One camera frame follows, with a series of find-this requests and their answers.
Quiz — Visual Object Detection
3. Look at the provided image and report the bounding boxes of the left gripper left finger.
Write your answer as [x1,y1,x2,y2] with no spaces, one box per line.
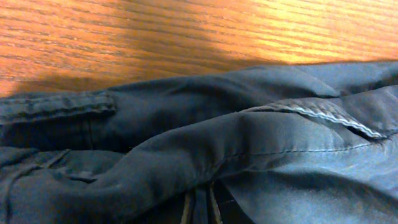
[180,190,195,224]

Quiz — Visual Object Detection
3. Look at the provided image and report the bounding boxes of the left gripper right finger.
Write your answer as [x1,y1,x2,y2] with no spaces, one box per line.
[208,185,223,224]

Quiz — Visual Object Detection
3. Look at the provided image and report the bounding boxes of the blue denim shorts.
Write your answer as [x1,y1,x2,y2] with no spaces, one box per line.
[1,62,397,223]

